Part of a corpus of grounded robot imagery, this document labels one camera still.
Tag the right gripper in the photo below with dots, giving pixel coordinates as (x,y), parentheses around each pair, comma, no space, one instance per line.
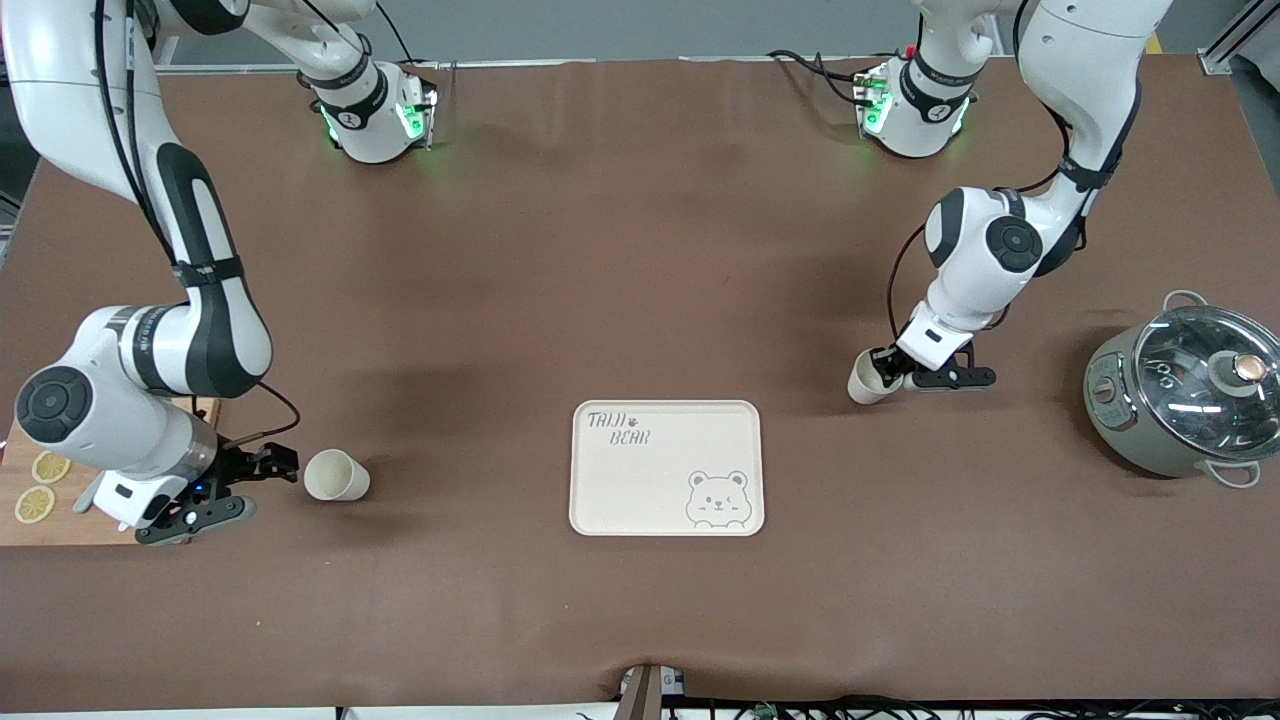
(243,465)

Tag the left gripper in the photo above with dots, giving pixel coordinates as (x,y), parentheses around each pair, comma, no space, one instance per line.
(887,362)

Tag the white plastic cup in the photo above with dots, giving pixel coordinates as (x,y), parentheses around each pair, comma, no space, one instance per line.
(866,388)
(338,476)

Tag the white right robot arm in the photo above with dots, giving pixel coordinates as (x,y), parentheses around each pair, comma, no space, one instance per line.
(200,330)

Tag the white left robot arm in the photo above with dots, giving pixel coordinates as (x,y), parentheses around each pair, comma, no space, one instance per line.
(1090,60)

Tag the white bear print tray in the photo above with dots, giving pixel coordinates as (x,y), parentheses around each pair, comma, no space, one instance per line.
(660,470)

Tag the grey plastic knife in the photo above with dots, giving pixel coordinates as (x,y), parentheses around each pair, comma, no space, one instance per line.
(86,498)

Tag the dried lemon slice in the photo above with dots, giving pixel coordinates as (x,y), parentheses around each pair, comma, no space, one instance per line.
(34,504)
(51,467)

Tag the wooden cutting board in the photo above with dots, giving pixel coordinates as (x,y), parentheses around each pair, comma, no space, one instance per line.
(60,535)

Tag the grey-green electric cooking pot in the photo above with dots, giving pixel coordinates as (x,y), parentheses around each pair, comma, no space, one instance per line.
(1110,400)

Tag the glass pot lid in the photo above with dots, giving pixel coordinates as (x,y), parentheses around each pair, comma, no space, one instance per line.
(1190,390)

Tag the brown metal bracket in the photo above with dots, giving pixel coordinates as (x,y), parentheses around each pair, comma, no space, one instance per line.
(640,695)

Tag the aluminium frame profile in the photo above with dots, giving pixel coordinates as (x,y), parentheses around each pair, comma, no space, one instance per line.
(1225,45)

